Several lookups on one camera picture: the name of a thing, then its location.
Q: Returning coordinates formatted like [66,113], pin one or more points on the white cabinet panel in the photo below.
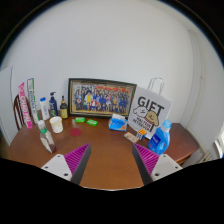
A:
[6,103]

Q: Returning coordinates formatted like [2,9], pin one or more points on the white blue-capped lotion bottle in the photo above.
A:
[44,110]

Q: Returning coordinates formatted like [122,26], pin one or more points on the green white shuttlecock tube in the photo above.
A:
[32,100]

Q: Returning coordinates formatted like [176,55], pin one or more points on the small printed card pack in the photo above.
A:
[130,137]

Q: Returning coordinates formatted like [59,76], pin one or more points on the dark wooden chair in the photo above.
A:
[17,111]

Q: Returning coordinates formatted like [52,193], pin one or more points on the white printed paper gift bag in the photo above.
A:
[150,110]

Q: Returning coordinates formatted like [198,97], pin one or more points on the dark blue pump bottle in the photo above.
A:
[53,106]

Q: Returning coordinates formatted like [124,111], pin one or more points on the blue detergent bottle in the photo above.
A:
[159,140]

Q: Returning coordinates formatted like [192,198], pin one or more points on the clear green-labelled drink bottle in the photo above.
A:
[46,138]

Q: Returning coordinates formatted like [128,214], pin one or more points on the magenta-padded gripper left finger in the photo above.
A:
[56,165]

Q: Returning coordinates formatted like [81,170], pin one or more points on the flat round red coaster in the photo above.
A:
[75,132]

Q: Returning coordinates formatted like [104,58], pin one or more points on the blue tissue pack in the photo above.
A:
[117,124]

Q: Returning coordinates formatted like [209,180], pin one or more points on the white yellow-rimmed cup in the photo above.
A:
[56,125]

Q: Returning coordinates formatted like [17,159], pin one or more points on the brown yellow-labelled pump bottle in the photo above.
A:
[63,111]

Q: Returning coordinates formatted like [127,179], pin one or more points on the framed group picture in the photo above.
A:
[100,98]

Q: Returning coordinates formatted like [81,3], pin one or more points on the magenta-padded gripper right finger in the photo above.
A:
[165,166]

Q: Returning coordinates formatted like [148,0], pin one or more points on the pink shuttlecock tube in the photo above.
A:
[25,106]

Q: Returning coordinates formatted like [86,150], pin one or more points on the small colourful puzzle cube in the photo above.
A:
[141,133]

